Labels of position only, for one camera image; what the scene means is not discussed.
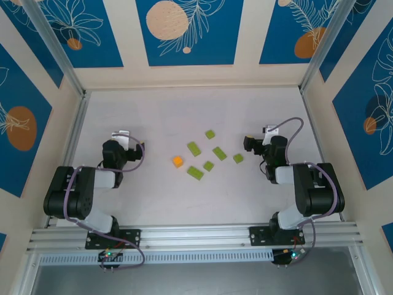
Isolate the long green lego brick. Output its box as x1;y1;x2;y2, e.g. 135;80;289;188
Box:
212;146;228;162
187;141;202;157
187;165;204;181

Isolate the grey metal sheet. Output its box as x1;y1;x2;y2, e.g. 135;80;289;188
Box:
30;245;369;295

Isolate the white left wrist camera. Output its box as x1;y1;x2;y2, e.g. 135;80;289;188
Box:
111;130;131;151

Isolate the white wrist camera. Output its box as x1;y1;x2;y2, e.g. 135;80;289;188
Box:
262;124;281;145
111;130;131;151

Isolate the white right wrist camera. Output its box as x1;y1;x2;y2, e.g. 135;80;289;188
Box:
262;124;281;145

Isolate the aluminium side rail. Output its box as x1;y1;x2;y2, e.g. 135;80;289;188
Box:
45;92;91;228
300;87;344;222

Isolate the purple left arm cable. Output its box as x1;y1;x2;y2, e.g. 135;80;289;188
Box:
63;136;146;271

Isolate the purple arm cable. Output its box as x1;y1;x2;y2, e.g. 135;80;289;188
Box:
270;117;346;256
63;136;146;271

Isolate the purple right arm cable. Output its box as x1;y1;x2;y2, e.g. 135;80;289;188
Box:
270;117;346;256

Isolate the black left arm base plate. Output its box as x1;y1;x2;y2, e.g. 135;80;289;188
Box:
85;229;141;250

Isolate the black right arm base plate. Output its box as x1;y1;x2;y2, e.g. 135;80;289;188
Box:
249;226;306;246

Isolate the blue floral wall panel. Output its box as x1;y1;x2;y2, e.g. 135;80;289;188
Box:
32;0;124;69
319;0;393;83
259;0;341;65
332;29;393;191
135;0;245;67
0;42;53;198
0;0;64;90

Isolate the aluminium mounting rail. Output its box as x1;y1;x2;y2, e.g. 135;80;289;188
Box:
26;222;365;253

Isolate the grey slotted cable duct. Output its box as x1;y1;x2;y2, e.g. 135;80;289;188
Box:
38;249;274;266

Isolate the aluminium frame post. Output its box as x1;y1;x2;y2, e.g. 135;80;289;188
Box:
299;0;359;93
23;0;87;96

